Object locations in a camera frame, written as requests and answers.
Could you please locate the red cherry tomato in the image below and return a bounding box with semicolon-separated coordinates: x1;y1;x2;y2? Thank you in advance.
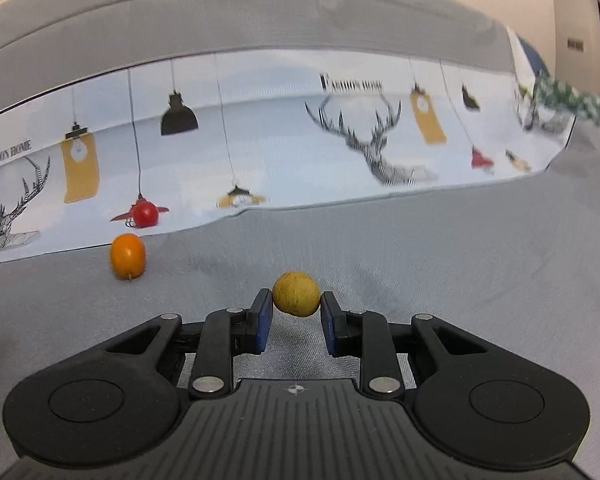
132;200;160;229

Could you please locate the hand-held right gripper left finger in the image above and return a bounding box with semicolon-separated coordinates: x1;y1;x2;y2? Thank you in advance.
105;287;274;399

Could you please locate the small orange kumquat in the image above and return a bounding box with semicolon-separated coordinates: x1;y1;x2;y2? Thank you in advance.
110;233;147;281

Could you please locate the green white checked cloth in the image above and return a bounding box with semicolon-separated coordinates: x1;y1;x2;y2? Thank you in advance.
529;70;600;142

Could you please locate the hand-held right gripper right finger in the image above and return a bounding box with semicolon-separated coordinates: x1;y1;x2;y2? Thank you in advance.
320;290;486;397

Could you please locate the printed deer and lamp cloth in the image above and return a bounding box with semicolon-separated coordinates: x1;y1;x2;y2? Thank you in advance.
0;49;581;269

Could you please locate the small yellow round fruit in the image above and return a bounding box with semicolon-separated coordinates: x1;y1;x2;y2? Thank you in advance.
272;271;322;318

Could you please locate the blue pillow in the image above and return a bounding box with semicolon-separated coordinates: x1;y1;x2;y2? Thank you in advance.
520;40;552;79

